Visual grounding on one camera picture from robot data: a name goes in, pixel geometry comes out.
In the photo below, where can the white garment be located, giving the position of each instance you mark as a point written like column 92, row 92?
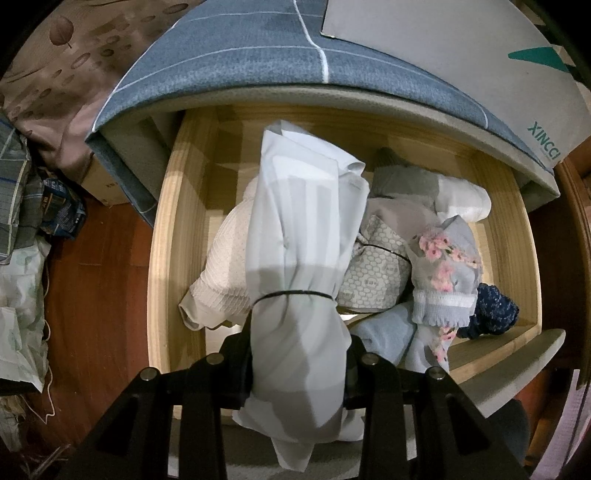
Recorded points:
column 295, row 230

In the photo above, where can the plain cardboard box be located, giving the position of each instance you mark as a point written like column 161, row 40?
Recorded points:
column 104, row 184

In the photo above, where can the dark blue dotted sock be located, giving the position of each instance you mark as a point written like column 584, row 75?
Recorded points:
column 494, row 309

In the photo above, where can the white textured underwear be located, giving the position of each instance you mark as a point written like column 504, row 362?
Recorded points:
column 221, row 267

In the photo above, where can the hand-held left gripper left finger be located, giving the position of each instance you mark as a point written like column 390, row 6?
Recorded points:
column 235, row 369

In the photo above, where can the wooden drawer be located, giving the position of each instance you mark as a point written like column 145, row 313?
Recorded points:
column 184, row 207

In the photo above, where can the floral blue sock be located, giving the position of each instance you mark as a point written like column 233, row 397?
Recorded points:
column 443, row 277

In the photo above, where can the light blue underwear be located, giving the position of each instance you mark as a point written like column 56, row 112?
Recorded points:
column 388, row 332

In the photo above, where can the plaid cloth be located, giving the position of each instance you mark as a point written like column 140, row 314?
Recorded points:
column 14, row 184

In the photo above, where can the grey and white rolled sock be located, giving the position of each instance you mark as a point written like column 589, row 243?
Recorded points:
column 401, row 180

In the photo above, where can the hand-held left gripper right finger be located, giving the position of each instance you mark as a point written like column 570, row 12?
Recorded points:
column 358, row 378

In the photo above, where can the blue packet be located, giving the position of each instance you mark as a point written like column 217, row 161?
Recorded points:
column 60, row 212

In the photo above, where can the honeycomb print rolled underwear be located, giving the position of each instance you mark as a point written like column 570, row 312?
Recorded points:
column 374, row 272

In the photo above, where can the white cardboard box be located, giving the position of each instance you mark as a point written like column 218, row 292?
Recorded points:
column 461, row 69

